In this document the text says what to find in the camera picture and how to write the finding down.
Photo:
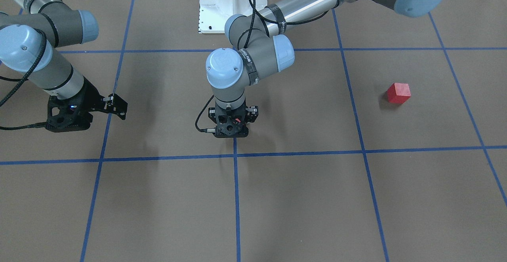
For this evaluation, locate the brown paper table mat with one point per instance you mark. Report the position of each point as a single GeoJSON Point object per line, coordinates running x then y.
{"type": "Point", "coordinates": [331, 171]}

